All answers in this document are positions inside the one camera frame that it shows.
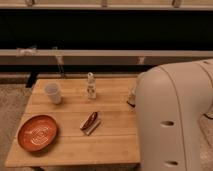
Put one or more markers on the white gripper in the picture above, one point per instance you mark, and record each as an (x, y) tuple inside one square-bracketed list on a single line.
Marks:
[(131, 97)]

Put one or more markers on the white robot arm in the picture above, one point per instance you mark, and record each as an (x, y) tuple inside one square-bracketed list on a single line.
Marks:
[(169, 101)]

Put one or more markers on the wooden table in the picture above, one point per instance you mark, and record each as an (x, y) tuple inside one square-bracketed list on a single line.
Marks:
[(114, 141)]

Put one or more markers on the orange ceramic plate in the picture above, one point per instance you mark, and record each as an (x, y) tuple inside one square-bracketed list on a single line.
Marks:
[(37, 133)]

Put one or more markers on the translucent plastic cup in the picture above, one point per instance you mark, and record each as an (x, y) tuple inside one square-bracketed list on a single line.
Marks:
[(52, 90)]

